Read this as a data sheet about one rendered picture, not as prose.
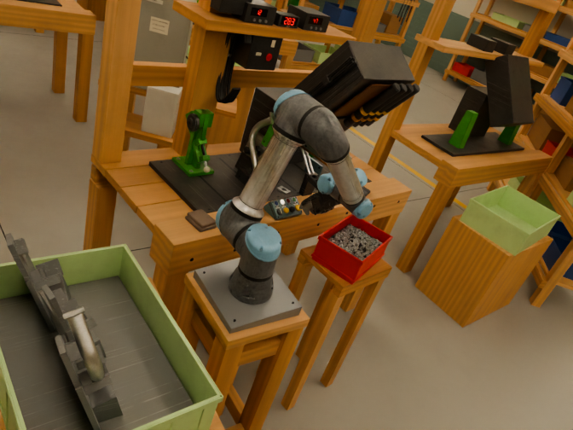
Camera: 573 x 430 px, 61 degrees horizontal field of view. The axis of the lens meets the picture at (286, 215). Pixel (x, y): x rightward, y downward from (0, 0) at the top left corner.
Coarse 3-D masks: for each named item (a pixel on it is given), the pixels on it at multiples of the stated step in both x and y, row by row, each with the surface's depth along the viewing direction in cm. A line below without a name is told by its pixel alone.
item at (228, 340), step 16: (192, 272) 168; (192, 288) 164; (208, 304) 158; (208, 320) 156; (288, 320) 162; (304, 320) 165; (224, 336) 148; (240, 336) 150; (256, 336) 154; (272, 336) 159
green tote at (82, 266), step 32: (64, 256) 142; (96, 256) 148; (128, 256) 150; (0, 288) 135; (128, 288) 154; (160, 320) 137; (0, 352) 110; (192, 352) 125; (0, 384) 113; (192, 384) 127; (192, 416) 114
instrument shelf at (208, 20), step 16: (176, 0) 198; (192, 16) 191; (208, 16) 189; (224, 16) 198; (240, 32) 198; (256, 32) 203; (272, 32) 208; (288, 32) 214; (304, 32) 220; (320, 32) 229; (336, 32) 242
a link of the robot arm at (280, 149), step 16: (288, 96) 145; (304, 96) 145; (288, 112) 144; (304, 112) 141; (288, 128) 145; (272, 144) 150; (288, 144) 148; (272, 160) 150; (288, 160) 152; (256, 176) 153; (272, 176) 152; (256, 192) 154; (224, 208) 161; (240, 208) 156; (256, 208) 157; (224, 224) 159; (240, 224) 156
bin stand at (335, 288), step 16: (304, 256) 208; (304, 272) 211; (368, 272) 208; (384, 272) 214; (336, 288) 197; (352, 288) 202; (368, 288) 222; (320, 304) 247; (336, 304) 201; (368, 304) 225; (320, 320) 208; (352, 320) 233; (304, 336) 259; (320, 336) 210; (352, 336) 236; (304, 352) 219; (336, 352) 244; (304, 368) 220; (336, 368) 247; (288, 400) 233
